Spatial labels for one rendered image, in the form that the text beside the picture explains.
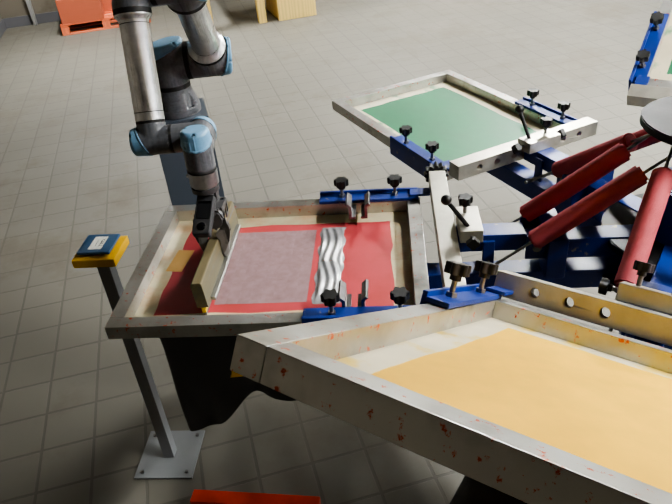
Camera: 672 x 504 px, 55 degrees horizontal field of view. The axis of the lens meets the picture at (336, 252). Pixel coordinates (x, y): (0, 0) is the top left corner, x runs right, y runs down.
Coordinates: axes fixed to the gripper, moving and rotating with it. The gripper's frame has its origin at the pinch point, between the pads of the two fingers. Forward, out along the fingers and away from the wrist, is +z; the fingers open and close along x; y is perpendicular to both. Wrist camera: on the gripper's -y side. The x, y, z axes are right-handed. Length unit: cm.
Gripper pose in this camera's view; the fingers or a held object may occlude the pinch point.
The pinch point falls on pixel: (216, 254)
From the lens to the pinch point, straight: 179.9
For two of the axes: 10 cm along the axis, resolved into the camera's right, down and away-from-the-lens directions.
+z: 0.7, 8.4, 5.4
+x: -10.0, 0.3, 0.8
